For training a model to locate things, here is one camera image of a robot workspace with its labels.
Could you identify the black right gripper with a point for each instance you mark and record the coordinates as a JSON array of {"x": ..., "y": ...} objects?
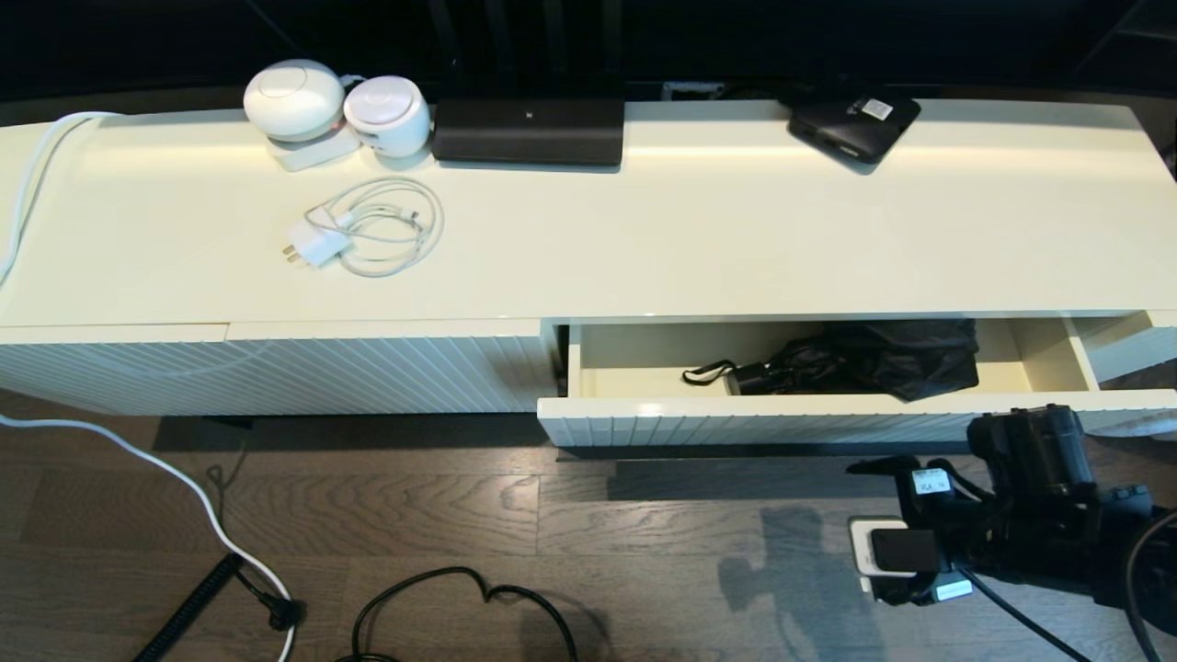
[{"x": 977, "y": 538}]

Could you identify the black folding umbrella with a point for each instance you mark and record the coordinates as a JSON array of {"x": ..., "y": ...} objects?
[{"x": 883, "y": 359}]

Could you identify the cream ribbed-front drawer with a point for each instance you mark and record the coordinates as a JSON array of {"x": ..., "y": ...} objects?
[{"x": 736, "y": 423}]

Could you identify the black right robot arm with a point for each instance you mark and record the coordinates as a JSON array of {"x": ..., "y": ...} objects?
[{"x": 1030, "y": 450}]

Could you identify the white slatted cabinet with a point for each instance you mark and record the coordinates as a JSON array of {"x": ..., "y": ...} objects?
[{"x": 552, "y": 257}]

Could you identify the white fluffy slipper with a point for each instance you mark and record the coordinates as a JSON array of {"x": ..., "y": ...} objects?
[{"x": 1140, "y": 427}]

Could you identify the black set-top box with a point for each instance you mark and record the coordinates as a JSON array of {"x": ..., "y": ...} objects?
[{"x": 851, "y": 124}]

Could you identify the black router with antennas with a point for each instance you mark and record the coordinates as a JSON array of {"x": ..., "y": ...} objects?
[{"x": 529, "y": 131}]

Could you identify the white charger adapter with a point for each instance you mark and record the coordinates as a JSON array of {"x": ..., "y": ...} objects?
[{"x": 317, "y": 245}]

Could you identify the small white round device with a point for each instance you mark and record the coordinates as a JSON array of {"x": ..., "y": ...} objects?
[{"x": 388, "y": 114}]

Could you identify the large white round device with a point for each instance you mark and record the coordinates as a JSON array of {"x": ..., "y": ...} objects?
[{"x": 292, "y": 99}]

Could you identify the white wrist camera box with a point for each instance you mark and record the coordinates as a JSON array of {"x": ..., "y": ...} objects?
[{"x": 862, "y": 552}]

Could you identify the white wall socket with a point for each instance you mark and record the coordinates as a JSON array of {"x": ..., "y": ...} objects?
[{"x": 690, "y": 88}]

